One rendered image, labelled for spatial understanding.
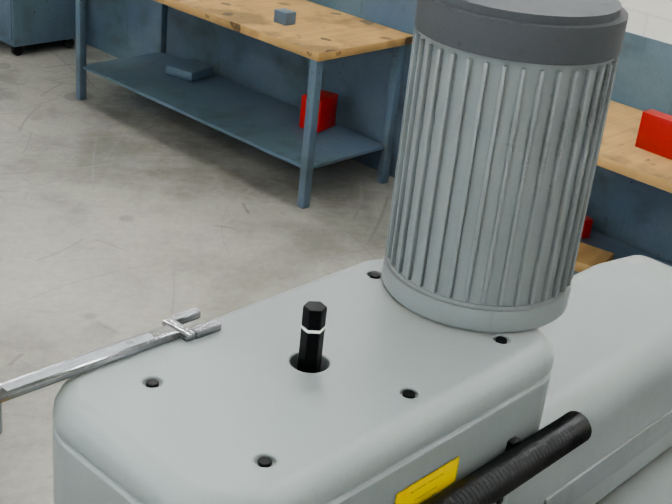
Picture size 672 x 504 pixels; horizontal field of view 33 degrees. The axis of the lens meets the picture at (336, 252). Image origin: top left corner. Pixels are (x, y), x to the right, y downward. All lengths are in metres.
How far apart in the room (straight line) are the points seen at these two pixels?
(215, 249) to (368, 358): 4.53
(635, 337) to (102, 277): 4.01
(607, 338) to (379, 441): 0.56
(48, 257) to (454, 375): 4.49
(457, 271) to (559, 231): 0.11
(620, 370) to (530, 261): 0.33
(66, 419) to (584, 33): 0.56
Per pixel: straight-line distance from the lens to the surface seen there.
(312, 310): 1.01
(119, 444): 0.93
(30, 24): 8.43
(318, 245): 5.69
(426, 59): 1.07
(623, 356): 1.43
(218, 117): 6.68
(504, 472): 1.09
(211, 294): 5.15
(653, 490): 1.56
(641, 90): 5.63
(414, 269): 1.14
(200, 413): 0.96
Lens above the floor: 2.43
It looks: 26 degrees down
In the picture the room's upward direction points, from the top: 6 degrees clockwise
